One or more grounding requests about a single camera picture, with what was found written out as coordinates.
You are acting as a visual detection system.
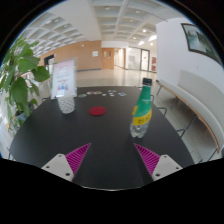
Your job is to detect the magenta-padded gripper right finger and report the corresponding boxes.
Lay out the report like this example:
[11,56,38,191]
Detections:
[133,143,184,186]

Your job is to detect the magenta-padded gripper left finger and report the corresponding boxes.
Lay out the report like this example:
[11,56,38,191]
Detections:
[41,142,92,183]

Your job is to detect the green plastic drink bottle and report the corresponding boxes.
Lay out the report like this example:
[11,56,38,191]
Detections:
[129,77,154,139]

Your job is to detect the white dotted cup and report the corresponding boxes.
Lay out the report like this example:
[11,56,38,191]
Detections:
[57,95,76,115]

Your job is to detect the flat round red coaster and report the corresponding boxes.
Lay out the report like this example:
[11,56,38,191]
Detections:
[88,106,107,117]

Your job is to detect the long white bench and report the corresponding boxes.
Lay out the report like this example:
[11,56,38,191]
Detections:
[156,69,224,154]

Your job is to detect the green leafy potted plant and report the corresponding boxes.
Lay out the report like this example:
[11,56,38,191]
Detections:
[0,36,51,134]

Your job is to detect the clear acrylic sign stand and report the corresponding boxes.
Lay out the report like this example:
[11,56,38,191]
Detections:
[50,58,78,100]

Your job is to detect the wooden door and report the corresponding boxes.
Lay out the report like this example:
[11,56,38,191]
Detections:
[101,47,115,70]

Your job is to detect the recessed ceiling lights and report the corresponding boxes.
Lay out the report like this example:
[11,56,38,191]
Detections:
[103,4,158,46]

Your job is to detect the dark framed landscape picture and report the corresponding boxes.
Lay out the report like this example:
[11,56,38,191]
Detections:
[180,22,223,66]

